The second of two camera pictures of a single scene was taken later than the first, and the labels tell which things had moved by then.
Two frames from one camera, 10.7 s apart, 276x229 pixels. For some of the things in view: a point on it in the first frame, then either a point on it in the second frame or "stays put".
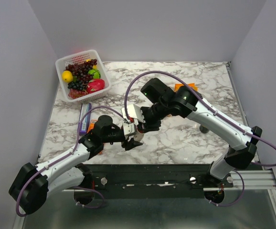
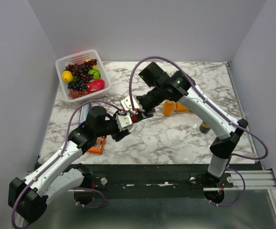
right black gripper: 148,126 to 146,114
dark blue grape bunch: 77,85 stays put
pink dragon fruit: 95,85 stays put
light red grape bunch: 75,93 stays put
